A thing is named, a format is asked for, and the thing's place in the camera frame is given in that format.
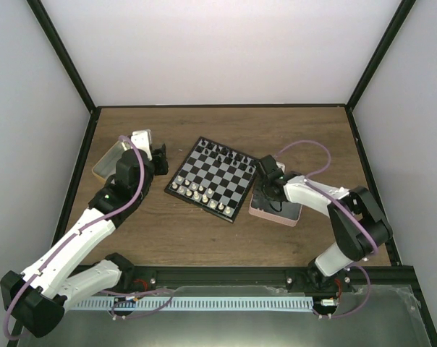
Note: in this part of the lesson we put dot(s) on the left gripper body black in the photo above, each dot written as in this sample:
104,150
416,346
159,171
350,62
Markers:
163,168

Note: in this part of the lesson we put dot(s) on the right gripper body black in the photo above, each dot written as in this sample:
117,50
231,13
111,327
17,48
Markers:
267,193

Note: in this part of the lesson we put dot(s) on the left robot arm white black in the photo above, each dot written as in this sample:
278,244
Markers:
41,294

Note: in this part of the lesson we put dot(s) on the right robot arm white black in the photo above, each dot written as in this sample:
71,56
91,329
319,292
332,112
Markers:
359,225

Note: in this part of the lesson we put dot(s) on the black white chess board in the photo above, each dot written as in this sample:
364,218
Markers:
229,187

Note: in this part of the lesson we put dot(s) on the black chess pieces row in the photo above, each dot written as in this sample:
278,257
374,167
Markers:
222,156

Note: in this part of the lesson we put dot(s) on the pink metal tin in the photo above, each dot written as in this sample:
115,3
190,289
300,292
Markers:
286,213

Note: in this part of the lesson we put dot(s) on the yellow metal tin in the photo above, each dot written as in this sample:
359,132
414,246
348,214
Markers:
106,166

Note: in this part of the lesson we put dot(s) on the metal front plate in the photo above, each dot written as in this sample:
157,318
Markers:
390,317

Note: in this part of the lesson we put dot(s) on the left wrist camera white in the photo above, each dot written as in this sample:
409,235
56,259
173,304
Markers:
143,141

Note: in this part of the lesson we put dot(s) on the light blue slotted cable duct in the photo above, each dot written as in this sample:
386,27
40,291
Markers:
199,304

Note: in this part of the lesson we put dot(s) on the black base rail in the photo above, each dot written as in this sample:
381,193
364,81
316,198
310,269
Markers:
301,279

